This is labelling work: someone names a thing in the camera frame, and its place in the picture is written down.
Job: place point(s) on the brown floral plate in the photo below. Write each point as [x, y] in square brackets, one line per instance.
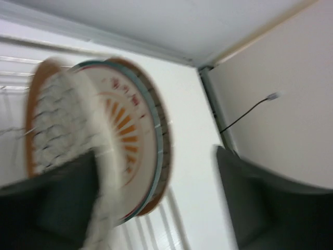
[65, 119]
[166, 171]

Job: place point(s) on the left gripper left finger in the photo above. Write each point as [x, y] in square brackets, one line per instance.
[51, 210]

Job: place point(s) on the orange sunburst plate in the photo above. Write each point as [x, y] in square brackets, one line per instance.
[137, 127]

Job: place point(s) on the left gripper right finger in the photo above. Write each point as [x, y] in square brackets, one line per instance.
[269, 211]

